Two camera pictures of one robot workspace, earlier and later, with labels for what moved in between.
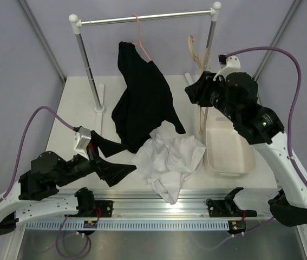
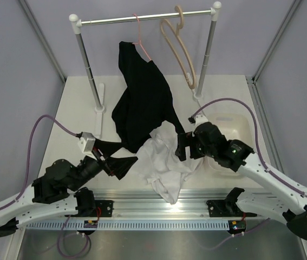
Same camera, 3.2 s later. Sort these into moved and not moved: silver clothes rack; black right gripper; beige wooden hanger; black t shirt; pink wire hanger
Moved: beige wooden hanger; black right gripper
Not moved: black t shirt; pink wire hanger; silver clothes rack
